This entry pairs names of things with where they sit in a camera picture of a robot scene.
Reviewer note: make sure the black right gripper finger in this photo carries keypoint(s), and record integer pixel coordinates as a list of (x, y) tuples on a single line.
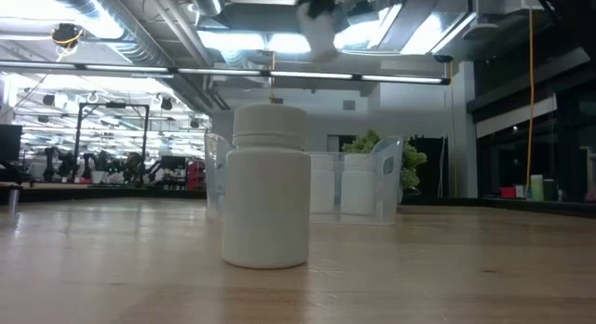
[(321, 0)]

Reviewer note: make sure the white plastic pill bottle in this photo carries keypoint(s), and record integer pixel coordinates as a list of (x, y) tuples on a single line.
[(321, 35), (358, 184), (322, 184), (266, 198)]

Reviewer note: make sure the black background robot arm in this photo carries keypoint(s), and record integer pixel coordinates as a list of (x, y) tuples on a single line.
[(65, 166)]

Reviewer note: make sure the clear plastic basket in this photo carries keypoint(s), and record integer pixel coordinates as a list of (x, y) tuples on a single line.
[(386, 193)]

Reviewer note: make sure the green potted succulent plant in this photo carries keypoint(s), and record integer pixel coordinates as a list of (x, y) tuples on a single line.
[(412, 161)]

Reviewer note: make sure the red storage bins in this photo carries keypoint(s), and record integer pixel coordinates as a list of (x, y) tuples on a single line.
[(197, 175)]

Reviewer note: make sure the long ceiling light bar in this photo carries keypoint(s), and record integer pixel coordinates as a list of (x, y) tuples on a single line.
[(116, 68)]

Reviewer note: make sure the light green cup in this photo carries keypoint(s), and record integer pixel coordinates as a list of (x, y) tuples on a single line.
[(537, 188)]

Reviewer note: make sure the dark green cup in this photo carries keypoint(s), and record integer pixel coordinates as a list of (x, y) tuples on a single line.
[(550, 190)]

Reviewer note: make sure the black monitor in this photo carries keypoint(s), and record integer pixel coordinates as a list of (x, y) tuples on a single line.
[(10, 142)]

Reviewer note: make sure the large silver ceiling duct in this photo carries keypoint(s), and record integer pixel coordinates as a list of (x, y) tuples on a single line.
[(139, 49)]

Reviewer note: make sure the black metal frame stand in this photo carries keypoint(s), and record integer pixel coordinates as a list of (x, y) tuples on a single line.
[(112, 105)]

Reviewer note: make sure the black table edge rail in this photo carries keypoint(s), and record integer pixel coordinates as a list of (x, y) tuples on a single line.
[(465, 202)]

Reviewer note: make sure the silver metal post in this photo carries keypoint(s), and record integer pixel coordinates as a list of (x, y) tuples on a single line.
[(14, 200)]

